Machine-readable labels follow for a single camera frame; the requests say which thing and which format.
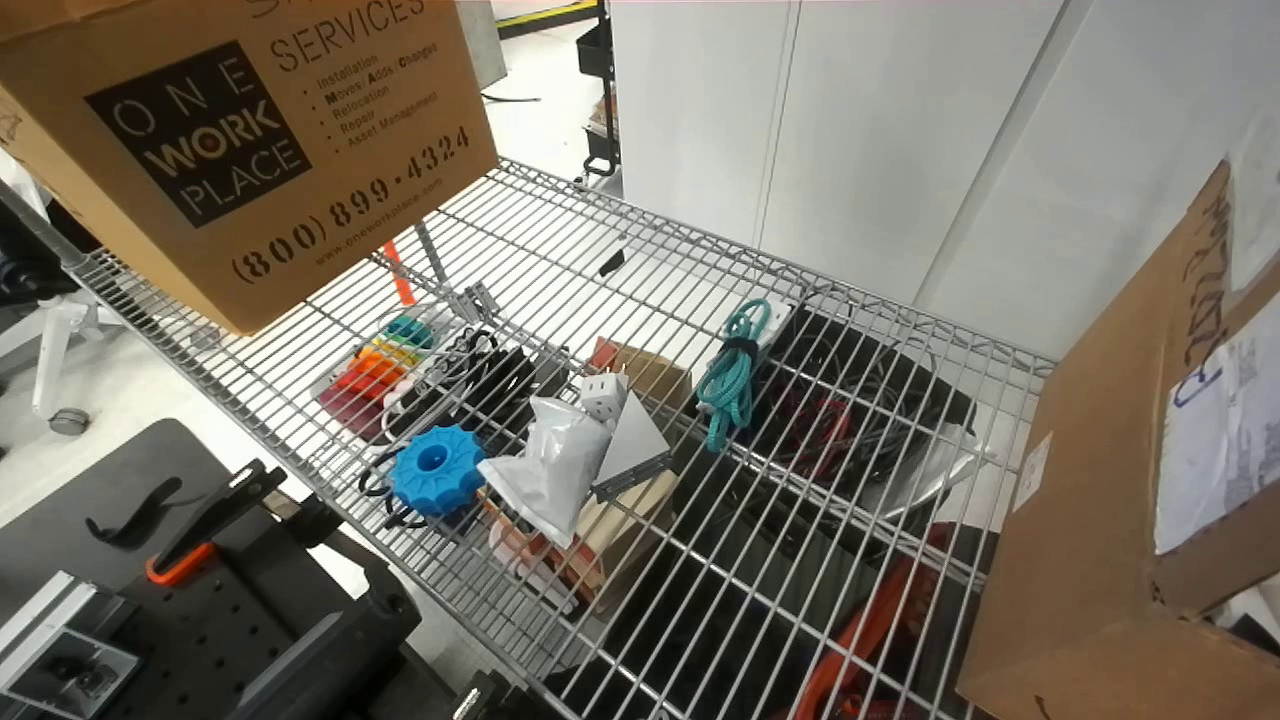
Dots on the white plastic packet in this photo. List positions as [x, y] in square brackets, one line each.
[567, 445]

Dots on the grey triangular plastic piece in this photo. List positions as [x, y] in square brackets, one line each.
[639, 450]

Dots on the small wooden blocks stack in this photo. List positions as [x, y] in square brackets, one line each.
[611, 541]

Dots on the blue ridged plastic knob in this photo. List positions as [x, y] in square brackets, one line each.
[438, 475]

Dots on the black bag below shelf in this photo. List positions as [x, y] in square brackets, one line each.
[860, 417]

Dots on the orange and green marker set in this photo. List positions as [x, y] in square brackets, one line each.
[359, 389]

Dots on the orange tool below shelf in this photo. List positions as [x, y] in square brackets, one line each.
[842, 682]

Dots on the large printed cardboard box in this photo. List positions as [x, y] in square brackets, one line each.
[241, 155]

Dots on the brown cardboard box right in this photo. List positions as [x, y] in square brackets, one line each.
[1144, 503]

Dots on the white wire shelf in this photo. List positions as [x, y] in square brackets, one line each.
[754, 570]

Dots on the orange handled clamp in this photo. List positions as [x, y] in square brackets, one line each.
[192, 545]

